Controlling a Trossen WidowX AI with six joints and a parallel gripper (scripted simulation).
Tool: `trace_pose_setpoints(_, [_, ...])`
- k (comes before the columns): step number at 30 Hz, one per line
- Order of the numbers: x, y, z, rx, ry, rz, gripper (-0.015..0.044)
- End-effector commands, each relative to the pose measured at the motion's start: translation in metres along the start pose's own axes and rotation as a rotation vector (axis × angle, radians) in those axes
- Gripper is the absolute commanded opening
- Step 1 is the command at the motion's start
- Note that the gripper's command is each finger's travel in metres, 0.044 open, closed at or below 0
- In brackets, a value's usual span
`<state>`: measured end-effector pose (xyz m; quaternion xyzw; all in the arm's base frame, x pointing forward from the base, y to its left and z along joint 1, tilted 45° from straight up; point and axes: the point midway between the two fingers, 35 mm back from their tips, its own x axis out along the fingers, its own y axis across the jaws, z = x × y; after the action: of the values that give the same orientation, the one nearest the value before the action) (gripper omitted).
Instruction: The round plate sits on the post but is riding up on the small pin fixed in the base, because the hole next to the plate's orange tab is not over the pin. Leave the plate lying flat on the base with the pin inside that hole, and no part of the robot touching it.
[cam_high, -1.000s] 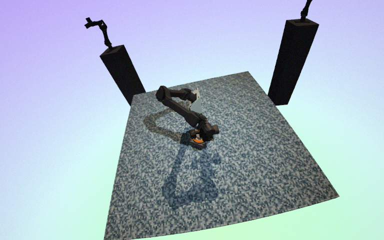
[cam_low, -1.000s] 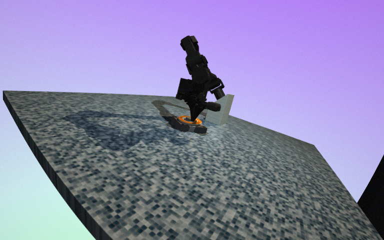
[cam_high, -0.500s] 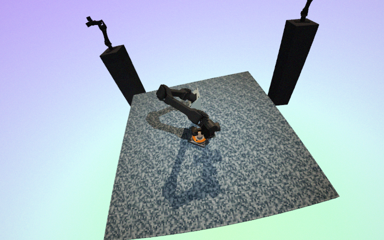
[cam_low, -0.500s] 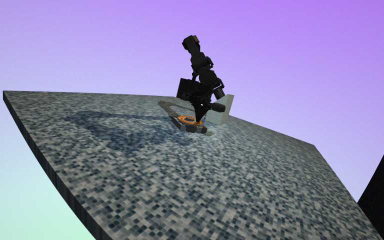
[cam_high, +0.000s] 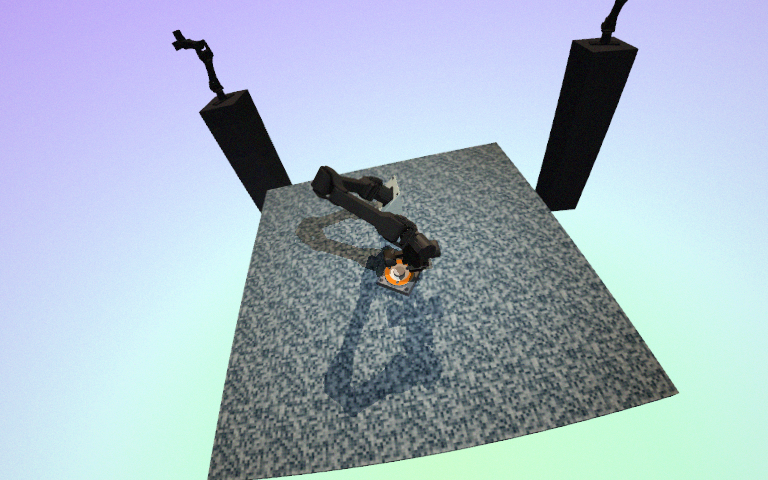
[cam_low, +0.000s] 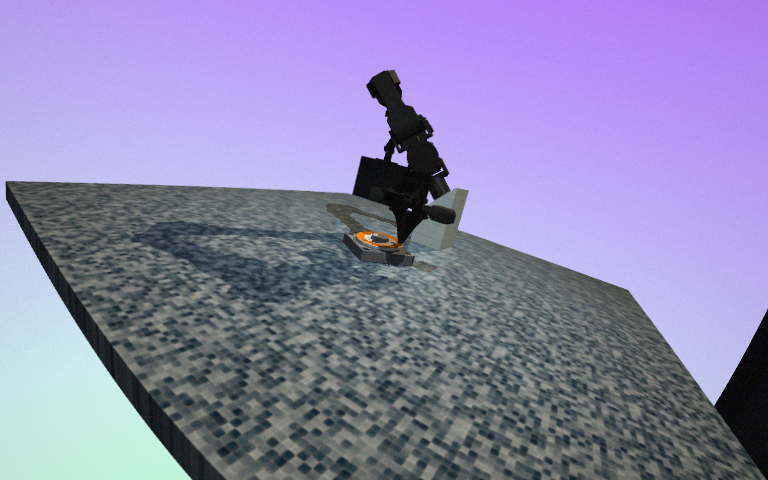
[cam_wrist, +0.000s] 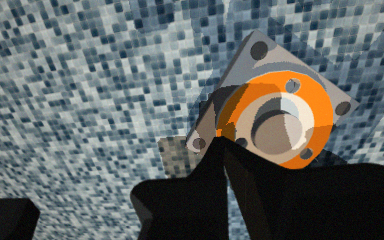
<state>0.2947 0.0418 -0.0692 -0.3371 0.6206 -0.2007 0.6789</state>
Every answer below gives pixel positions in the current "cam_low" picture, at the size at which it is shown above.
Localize orange round plate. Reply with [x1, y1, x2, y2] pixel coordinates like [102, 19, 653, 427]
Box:
[356, 231, 403, 251]

